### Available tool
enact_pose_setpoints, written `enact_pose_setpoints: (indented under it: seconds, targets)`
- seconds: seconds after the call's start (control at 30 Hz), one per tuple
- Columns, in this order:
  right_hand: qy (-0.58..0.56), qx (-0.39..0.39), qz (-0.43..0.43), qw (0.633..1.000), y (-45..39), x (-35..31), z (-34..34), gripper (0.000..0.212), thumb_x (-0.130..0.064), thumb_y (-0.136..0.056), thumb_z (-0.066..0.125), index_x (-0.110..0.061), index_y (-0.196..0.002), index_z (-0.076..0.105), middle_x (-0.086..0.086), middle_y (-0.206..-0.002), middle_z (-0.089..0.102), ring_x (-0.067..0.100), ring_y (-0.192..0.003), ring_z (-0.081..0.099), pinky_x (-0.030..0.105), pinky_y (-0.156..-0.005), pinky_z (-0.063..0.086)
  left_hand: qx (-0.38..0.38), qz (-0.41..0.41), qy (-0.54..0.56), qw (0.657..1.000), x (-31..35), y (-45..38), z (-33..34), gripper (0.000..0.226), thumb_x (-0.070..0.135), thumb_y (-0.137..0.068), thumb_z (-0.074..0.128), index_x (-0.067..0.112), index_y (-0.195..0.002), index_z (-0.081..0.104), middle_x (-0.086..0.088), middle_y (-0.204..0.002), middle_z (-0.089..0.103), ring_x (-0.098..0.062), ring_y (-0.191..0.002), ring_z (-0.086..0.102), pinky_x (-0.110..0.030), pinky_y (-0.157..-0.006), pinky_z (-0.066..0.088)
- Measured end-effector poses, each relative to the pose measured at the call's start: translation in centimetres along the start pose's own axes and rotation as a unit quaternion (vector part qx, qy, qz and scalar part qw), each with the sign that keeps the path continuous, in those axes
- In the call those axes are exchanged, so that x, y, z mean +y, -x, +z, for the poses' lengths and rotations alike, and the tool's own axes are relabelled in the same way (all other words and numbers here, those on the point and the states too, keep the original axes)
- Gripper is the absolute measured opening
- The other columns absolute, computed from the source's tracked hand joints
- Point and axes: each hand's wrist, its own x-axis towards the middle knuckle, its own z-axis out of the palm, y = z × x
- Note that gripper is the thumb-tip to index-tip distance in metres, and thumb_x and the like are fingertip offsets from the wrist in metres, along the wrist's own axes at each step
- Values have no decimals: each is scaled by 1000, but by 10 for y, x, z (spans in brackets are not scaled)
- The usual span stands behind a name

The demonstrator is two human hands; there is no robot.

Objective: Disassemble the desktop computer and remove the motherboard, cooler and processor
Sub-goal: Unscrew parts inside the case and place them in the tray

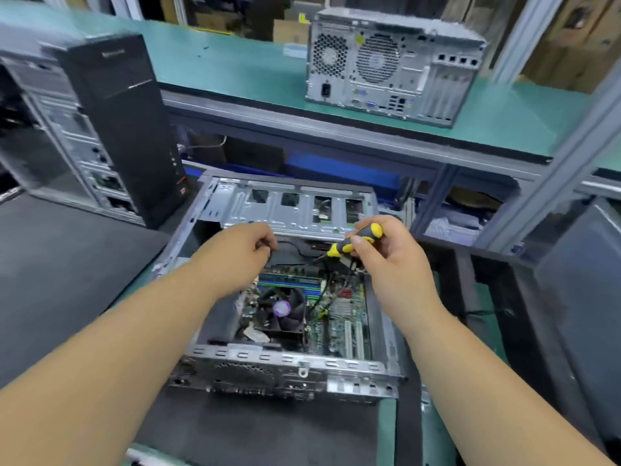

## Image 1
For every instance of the person's right hand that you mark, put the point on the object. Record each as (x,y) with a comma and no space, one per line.
(398,271)

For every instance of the person's left hand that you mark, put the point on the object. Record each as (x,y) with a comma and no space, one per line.
(233,259)

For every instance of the person's left fingers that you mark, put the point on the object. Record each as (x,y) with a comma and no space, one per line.
(268,242)

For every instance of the person's right thumb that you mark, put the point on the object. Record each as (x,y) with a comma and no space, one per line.
(365,247)

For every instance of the yellow black screwdriver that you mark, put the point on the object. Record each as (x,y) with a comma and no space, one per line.
(351,240)

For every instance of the person's left forearm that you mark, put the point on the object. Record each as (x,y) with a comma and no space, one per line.
(97,373)

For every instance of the person's right forearm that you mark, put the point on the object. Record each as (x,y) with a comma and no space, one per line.
(490,397)

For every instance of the open silver computer case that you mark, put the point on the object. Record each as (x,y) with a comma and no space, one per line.
(291,296)

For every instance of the black CPU cooler fan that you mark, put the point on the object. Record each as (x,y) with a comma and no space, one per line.
(282,310)

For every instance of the green motherboard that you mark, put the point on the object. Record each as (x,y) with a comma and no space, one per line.
(334,310)

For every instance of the grey computer case with fans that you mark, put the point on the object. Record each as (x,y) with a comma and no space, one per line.
(393,67)

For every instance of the black tower computer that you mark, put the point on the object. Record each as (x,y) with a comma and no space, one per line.
(102,126)

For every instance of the dark grey mat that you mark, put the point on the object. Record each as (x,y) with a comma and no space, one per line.
(63,271)

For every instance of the cardboard box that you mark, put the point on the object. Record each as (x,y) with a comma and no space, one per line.
(291,31)

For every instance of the dark grey side panel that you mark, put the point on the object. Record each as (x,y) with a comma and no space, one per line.
(577,305)

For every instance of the green shelf with metal frame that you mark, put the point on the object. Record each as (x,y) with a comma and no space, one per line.
(339,106)

